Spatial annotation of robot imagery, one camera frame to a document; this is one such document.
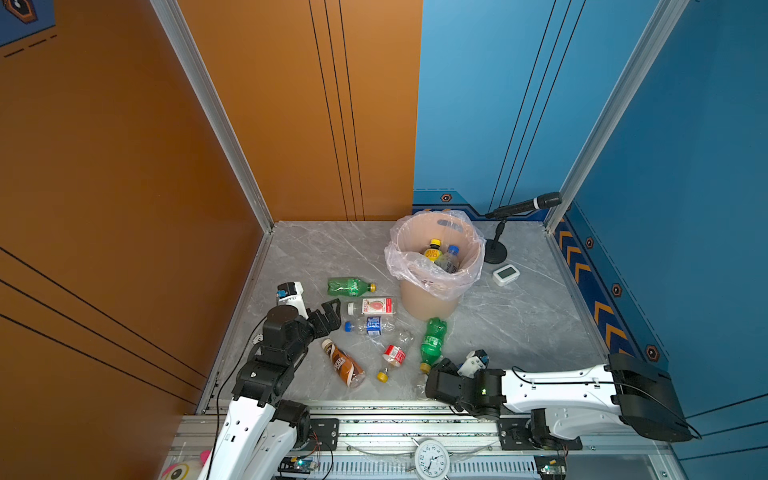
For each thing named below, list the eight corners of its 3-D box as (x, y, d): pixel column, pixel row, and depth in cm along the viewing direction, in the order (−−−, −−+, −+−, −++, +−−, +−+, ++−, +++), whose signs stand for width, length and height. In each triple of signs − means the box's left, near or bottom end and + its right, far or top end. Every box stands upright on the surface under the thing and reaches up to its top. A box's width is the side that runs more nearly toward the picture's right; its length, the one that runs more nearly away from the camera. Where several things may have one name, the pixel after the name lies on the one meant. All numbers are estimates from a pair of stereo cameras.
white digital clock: (498, 288, 103) (500, 283, 101) (488, 276, 106) (490, 271, 104) (519, 278, 105) (522, 274, 103) (509, 267, 109) (512, 262, 106)
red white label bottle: (348, 319, 95) (346, 313, 92) (349, 303, 99) (348, 297, 95) (395, 319, 95) (395, 313, 92) (395, 303, 99) (395, 297, 95)
